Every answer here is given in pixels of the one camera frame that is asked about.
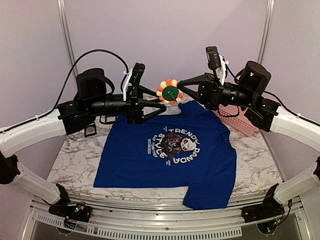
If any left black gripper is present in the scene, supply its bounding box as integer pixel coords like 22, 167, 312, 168
87, 85, 167, 125

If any orange yellow flower brooch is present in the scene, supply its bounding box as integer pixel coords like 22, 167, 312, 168
156, 78, 185, 105

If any blue printed t-shirt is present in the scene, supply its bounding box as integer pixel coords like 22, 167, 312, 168
93, 100, 237, 210

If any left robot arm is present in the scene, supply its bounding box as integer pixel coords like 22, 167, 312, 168
0, 63, 166, 217

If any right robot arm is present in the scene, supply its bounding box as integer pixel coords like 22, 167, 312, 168
177, 61, 320, 151

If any black brooch display box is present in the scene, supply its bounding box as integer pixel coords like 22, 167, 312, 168
99, 115, 118, 125

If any pink plastic basket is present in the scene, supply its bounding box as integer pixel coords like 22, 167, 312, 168
214, 105, 258, 137

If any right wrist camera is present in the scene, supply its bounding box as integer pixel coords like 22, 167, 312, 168
205, 46, 229, 85

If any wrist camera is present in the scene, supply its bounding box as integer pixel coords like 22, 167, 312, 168
205, 46, 229, 85
120, 62, 146, 101

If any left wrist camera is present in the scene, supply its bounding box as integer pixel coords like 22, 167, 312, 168
120, 62, 146, 101

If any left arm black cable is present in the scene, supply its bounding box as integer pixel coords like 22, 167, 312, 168
0, 49, 131, 133

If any right aluminium frame post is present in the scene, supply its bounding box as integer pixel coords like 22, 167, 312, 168
257, 0, 275, 64

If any aluminium frame post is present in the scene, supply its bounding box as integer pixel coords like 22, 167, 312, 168
257, 0, 275, 64
56, 0, 76, 66

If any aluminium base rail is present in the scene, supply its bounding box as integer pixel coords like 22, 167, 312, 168
21, 193, 313, 240

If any left aluminium frame post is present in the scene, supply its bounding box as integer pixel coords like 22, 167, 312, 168
56, 0, 76, 66

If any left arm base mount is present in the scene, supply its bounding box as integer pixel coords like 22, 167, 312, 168
48, 199, 92, 223

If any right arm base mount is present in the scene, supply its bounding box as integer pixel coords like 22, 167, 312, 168
241, 200, 285, 223

